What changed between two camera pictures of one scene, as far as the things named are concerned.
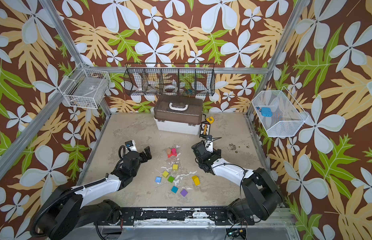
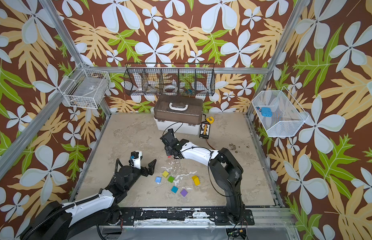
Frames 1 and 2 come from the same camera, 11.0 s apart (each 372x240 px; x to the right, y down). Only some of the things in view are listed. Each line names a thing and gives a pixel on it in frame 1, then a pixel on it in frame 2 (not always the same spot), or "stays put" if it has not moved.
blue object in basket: (266, 111) stays put
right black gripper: (199, 153) to (171, 147)
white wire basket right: (280, 114) stays put
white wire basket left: (85, 87) stays put
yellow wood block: (196, 180) stays put
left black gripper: (145, 159) to (151, 168)
